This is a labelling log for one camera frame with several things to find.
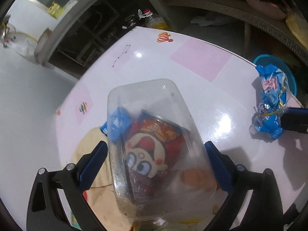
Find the beige cloth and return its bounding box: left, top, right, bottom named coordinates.
left=70, top=127, right=133, bottom=230

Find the cooking oil bottle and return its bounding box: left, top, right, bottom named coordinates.
left=144, top=9, right=169, bottom=30

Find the blue snack wrapper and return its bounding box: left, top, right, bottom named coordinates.
left=249, top=66, right=290, bottom=140

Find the pink balloon tablecloth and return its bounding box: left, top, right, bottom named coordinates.
left=55, top=25, right=308, bottom=231

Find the blue trash basket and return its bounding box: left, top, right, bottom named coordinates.
left=253, top=54, right=298, bottom=96

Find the clear plastic container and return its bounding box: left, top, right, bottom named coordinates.
left=107, top=79, right=217, bottom=222

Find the yellow food bag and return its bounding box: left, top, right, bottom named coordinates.
left=285, top=12, right=308, bottom=49

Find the yellow dish soap bottle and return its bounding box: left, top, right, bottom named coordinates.
left=47, top=2, right=65, bottom=19

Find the pink basin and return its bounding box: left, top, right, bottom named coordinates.
left=246, top=0, right=287, bottom=20

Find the green plastic bottle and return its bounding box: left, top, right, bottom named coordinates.
left=131, top=218, right=205, bottom=231

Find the blue white toothpaste box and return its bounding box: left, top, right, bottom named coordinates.
left=100, top=122, right=108, bottom=137

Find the red cartoon snack bag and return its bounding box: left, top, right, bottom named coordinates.
left=124, top=110, right=191, bottom=203

